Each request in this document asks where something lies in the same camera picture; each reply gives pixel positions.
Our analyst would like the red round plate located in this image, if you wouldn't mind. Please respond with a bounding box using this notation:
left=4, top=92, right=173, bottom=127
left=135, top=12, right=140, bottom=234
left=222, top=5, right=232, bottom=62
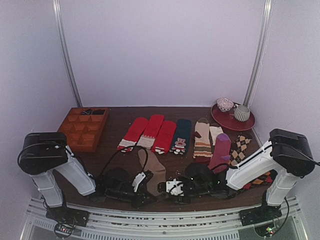
left=210, top=104, right=256, bottom=132

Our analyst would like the left aluminium frame post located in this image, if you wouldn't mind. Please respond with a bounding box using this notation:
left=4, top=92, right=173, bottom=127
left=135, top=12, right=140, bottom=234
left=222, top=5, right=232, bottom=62
left=52, top=0, right=83, bottom=108

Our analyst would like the aluminium frame post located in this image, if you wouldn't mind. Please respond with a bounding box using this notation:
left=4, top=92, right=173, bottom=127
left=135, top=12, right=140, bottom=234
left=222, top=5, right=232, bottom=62
left=243, top=0, right=274, bottom=107
left=52, top=0, right=83, bottom=108

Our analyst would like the tan ribbed sock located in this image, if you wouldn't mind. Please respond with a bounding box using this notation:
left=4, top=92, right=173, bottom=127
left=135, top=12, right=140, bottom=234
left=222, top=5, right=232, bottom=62
left=138, top=149, right=166, bottom=197

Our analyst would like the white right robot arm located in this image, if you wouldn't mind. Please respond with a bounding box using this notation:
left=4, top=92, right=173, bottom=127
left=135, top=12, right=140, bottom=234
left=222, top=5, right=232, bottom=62
left=157, top=128, right=319, bottom=221

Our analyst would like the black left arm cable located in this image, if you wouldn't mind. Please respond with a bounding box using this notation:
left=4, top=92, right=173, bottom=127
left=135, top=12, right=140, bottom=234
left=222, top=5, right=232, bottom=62
left=99, top=147, right=149, bottom=178

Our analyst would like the striped rolled sock in tray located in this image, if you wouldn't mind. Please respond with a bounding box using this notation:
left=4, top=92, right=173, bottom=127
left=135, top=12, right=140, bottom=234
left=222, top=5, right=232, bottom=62
left=81, top=108, right=93, bottom=116

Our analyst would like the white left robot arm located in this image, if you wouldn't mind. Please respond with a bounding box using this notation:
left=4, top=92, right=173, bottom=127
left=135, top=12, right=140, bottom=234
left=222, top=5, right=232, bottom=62
left=17, top=132, right=157, bottom=222

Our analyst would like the right aluminium frame post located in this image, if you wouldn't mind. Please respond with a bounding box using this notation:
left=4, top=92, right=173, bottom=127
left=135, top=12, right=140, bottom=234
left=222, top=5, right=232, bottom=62
left=243, top=0, right=274, bottom=107

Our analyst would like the red sock white cuff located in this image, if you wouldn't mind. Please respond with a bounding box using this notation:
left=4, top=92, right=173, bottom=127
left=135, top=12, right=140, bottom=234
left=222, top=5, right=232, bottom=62
left=117, top=117, right=149, bottom=153

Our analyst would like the beige brown striped sock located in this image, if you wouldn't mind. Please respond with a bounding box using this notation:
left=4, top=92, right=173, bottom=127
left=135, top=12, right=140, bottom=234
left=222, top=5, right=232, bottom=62
left=192, top=117, right=212, bottom=164

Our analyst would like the white patterned bowl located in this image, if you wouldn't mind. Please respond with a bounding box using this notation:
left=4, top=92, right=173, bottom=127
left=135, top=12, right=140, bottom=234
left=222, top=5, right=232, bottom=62
left=216, top=97, right=234, bottom=112

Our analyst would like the red sock spotted cuff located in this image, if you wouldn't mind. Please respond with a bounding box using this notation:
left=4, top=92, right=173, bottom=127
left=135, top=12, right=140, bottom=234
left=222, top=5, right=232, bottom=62
left=151, top=120, right=177, bottom=155

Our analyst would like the brown argyle sock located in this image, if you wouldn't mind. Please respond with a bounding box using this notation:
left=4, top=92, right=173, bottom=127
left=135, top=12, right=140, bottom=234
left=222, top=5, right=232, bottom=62
left=229, top=134, right=253, bottom=166

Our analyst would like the wooden compartment tray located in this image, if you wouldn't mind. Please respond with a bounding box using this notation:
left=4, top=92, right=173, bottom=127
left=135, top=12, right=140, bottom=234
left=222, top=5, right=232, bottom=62
left=58, top=107, right=109, bottom=153

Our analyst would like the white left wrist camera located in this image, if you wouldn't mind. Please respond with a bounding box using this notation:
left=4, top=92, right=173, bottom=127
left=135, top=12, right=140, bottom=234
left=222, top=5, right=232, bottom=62
left=131, top=172, right=146, bottom=193

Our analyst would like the red orange argyle sock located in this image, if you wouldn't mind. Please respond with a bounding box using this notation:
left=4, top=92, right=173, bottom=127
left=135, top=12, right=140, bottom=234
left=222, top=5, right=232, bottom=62
left=236, top=170, right=278, bottom=195

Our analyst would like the red sock beige cuff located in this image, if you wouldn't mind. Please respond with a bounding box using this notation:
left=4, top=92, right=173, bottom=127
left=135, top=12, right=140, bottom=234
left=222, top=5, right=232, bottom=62
left=137, top=114, right=165, bottom=150

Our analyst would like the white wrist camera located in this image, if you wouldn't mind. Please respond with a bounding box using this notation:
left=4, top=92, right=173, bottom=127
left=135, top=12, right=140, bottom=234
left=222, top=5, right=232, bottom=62
left=165, top=178, right=184, bottom=196
left=131, top=172, right=146, bottom=193

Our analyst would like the grey striped mug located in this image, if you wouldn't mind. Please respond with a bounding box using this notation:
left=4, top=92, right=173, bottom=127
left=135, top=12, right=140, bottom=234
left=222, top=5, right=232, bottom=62
left=234, top=104, right=251, bottom=122

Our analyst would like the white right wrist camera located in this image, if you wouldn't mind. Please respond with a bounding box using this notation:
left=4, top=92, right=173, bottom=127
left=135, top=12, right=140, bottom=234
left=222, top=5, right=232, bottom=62
left=165, top=178, right=184, bottom=196

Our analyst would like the cream short sock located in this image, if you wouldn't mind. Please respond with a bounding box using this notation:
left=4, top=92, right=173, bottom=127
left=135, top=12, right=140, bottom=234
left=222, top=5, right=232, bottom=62
left=209, top=125, right=224, bottom=146

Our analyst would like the dark green monkey sock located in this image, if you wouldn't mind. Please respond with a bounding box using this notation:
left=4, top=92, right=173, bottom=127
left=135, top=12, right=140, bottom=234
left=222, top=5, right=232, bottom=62
left=169, top=119, right=192, bottom=156

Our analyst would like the magenta purple sock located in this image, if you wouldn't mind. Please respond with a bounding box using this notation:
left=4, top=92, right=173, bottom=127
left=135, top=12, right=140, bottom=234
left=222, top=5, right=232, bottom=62
left=208, top=133, right=231, bottom=175

